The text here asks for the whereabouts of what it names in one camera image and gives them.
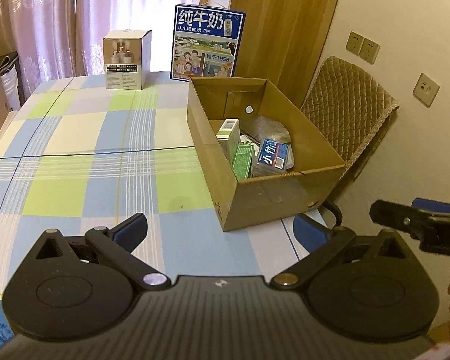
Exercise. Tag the white humidifier box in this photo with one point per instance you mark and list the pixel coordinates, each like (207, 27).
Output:
(127, 56)

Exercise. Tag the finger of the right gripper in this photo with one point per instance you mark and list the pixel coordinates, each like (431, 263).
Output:
(430, 205)
(396, 216)

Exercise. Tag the green carton box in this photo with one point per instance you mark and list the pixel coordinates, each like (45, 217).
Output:
(242, 162)

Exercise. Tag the white medicine box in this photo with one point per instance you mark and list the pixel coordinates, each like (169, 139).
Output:
(229, 138)

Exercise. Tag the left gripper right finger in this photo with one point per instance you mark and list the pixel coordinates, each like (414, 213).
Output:
(309, 233)

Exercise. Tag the wooden door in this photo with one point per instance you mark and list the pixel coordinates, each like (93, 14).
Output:
(282, 41)

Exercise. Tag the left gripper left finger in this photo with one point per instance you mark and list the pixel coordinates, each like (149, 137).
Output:
(130, 233)

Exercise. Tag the brown cardboard box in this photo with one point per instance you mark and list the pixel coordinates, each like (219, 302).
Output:
(256, 200)

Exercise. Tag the silver foil bag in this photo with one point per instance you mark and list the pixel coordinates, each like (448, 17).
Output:
(260, 127)

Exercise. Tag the black white bag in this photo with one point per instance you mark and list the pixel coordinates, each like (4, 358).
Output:
(9, 70)

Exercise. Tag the checkered tablecloth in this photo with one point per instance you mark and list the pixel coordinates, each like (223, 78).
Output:
(79, 155)

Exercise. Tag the blue milk carton box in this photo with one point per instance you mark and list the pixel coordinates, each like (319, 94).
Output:
(206, 41)

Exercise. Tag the pink curtain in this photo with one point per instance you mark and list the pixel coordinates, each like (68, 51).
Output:
(63, 38)

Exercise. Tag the beige wall socket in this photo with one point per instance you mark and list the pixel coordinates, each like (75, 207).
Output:
(425, 90)

